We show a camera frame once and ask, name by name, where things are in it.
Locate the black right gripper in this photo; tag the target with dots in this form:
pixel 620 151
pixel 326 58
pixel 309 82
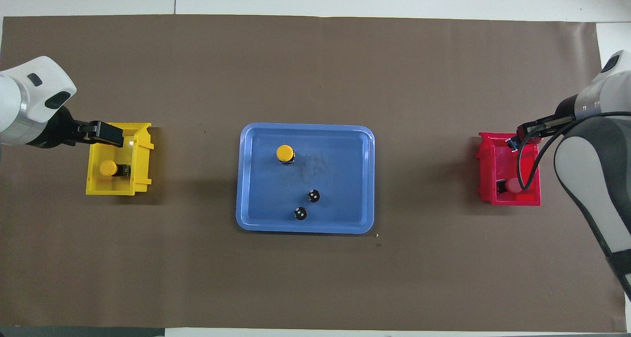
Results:
pixel 567 111

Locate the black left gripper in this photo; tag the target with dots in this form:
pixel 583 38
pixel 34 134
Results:
pixel 56 132

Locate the yellow push button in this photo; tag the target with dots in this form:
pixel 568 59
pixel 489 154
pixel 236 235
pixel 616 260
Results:
pixel 285 153
pixel 108 168

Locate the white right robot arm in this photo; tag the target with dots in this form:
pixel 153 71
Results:
pixel 591 179

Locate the red plastic bin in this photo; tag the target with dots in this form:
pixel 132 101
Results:
pixel 498 159

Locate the yellow plastic bin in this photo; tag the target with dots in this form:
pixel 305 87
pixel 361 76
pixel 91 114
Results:
pixel 106 186

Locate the blue plastic tray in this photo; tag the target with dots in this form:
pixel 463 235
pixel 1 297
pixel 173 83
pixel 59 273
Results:
pixel 276 199

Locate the brown paper table mat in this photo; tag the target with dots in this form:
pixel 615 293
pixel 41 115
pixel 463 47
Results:
pixel 315 56

